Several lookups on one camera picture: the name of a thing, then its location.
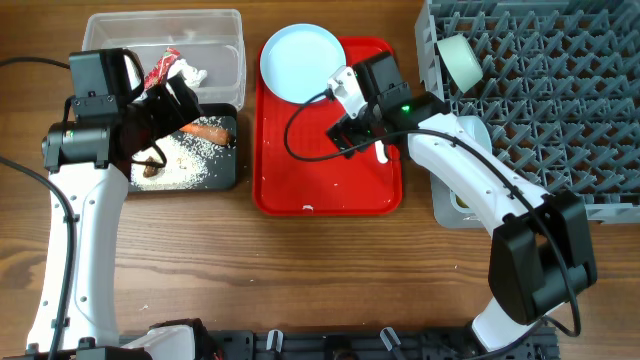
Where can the white rice pile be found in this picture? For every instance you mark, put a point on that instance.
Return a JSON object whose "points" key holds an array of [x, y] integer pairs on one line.
{"points": [[200, 156]]}

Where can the red snack wrapper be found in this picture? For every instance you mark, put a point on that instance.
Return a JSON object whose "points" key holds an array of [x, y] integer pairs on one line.
{"points": [[159, 71]]}

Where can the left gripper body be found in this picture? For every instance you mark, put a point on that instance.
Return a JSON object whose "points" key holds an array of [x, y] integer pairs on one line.
{"points": [[159, 112]]}

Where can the yellow plastic cup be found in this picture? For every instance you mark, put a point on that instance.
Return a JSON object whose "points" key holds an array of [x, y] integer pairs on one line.
{"points": [[460, 202]]}

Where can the orange carrot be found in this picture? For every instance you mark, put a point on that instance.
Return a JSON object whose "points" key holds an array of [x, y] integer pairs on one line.
{"points": [[214, 134]]}

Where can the light blue bowl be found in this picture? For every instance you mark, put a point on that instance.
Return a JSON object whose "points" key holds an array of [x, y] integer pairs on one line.
{"points": [[475, 127]]}

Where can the clear plastic bin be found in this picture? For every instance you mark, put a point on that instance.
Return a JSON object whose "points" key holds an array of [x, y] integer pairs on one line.
{"points": [[209, 39]]}

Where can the dark dried mushroom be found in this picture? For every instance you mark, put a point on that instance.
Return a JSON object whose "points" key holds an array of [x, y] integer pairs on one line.
{"points": [[151, 169]]}

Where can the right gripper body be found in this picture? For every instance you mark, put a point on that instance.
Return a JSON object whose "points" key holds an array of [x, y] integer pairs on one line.
{"points": [[359, 130]]}

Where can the white tissue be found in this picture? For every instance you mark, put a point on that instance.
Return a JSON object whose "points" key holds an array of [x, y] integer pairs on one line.
{"points": [[193, 77]]}

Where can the white plastic spoon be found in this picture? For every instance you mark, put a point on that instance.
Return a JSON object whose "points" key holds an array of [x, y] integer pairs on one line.
{"points": [[381, 152]]}

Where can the grey dishwasher rack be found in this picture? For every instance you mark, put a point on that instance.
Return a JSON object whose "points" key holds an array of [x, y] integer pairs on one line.
{"points": [[559, 94]]}

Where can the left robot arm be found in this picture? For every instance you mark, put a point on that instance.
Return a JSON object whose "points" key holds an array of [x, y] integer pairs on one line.
{"points": [[88, 156]]}

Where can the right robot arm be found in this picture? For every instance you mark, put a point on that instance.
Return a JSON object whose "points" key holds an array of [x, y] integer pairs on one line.
{"points": [[541, 248]]}

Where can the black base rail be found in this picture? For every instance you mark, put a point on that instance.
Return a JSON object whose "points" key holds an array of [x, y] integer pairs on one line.
{"points": [[428, 344]]}

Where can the green bowl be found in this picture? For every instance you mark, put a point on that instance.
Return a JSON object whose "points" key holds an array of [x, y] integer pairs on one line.
{"points": [[460, 61]]}

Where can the black rectangular tray bin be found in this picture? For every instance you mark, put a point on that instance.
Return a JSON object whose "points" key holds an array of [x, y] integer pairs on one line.
{"points": [[193, 163]]}

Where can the large light blue plate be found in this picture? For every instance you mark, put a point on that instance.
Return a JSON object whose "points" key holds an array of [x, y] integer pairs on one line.
{"points": [[297, 61]]}

